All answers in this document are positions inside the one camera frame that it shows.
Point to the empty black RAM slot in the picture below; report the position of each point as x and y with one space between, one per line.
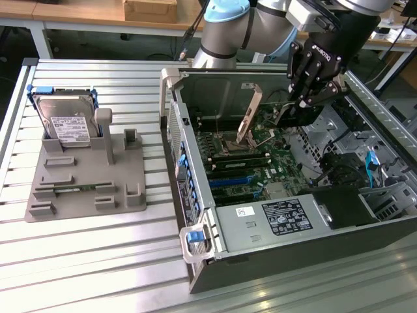
224 127
208 120

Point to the black RAM stick with label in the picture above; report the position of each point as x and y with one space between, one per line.
238 164

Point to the grey plastic parts rack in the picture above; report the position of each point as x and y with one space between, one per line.
84 169

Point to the CPU socket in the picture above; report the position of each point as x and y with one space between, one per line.
231 147

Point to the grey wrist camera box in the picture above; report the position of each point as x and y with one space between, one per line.
306 16

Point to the black graphics card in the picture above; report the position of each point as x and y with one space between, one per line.
303 117

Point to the small white box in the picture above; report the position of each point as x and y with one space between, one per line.
382 33

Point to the brown cardboard box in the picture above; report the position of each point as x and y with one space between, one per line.
150 9

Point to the black case fan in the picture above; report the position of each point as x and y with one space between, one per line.
345 169

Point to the grey power supply with label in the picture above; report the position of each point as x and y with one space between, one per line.
241 234

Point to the hard disk with blue carrier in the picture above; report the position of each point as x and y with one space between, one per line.
65 114

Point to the black monitor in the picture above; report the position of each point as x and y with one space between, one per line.
408 6

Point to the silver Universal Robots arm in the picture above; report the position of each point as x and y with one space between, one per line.
224 36

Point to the green Dell motherboard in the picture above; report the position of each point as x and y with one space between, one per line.
283 163

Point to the thin metal locking lever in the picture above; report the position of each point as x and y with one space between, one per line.
217 124

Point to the open grey PC case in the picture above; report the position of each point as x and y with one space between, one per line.
195 267

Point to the long wooden desk white frame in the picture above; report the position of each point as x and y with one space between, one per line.
65 13

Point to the metal socket cover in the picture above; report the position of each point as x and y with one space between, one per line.
253 140

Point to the green RAM stick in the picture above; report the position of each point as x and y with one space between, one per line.
76 187

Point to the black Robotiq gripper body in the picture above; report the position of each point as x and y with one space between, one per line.
339 49

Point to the black expansion slot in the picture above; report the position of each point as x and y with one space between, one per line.
234 197

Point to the silver disk bay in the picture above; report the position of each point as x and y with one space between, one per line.
384 202

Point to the silver perforated drive cage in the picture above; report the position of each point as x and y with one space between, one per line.
316 140

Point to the silver chipset heatsink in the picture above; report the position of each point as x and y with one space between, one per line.
278 189

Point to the cluttered wooden desk white leg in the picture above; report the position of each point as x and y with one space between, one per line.
400 46

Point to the black plastic shroud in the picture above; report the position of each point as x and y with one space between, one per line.
342 208

